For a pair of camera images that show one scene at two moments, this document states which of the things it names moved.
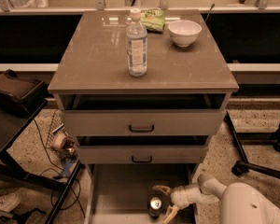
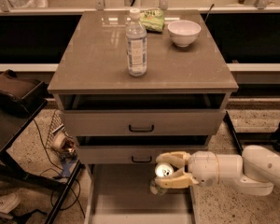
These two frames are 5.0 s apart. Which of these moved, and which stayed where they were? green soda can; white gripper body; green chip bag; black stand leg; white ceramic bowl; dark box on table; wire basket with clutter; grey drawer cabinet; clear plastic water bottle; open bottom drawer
Moved: green soda can; white gripper body
Stayed: open bottom drawer; grey drawer cabinet; wire basket with clutter; clear plastic water bottle; black stand leg; white ceramic bowl; green chip bag; dark box on table
